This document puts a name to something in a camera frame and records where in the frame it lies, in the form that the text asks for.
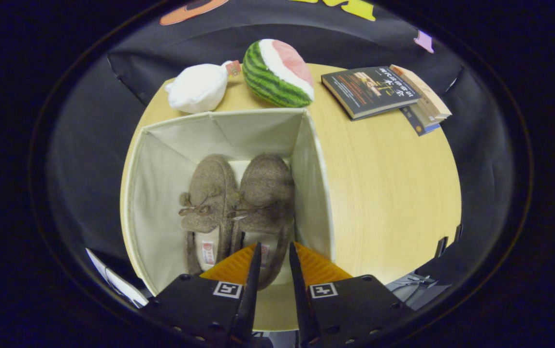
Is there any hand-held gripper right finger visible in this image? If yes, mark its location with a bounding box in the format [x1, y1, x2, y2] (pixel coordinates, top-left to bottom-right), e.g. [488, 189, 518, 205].
[289, 242, 413, 346]

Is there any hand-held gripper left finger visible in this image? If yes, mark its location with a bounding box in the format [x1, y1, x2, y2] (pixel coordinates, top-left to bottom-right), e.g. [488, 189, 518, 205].
[145, 242, 263, 346]

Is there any brown slipper shoe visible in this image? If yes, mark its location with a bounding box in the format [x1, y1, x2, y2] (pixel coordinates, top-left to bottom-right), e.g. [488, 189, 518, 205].
[229, 153, 296, 290]
[178, 154, 240, 276]

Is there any white fabric storage box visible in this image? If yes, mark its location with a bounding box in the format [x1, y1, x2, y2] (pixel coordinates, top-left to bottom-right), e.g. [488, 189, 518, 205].
[127, 107, 336, 295]

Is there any white device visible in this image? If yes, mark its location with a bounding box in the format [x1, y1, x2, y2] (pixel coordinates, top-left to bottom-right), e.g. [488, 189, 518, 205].
[86, 248, 148, 308]

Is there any blue book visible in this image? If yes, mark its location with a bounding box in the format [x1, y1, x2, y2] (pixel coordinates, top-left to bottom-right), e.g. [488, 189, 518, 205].
[400, 106, 441, 137]

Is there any white plush toy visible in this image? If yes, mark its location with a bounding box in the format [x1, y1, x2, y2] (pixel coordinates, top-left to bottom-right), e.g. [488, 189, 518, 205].
[165, 60, 242, 114]

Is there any watermelon slice plush toy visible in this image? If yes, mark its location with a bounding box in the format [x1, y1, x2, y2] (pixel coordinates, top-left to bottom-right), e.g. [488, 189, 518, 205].
[242, 39, 315, 108]

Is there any black paperback book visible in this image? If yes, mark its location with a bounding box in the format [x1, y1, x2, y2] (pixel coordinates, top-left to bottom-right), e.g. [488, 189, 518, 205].
[321, 66, 422, 120]

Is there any beige book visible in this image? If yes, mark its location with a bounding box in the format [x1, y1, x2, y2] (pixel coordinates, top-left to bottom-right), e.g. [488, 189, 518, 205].
[390, 64, 452, 126]

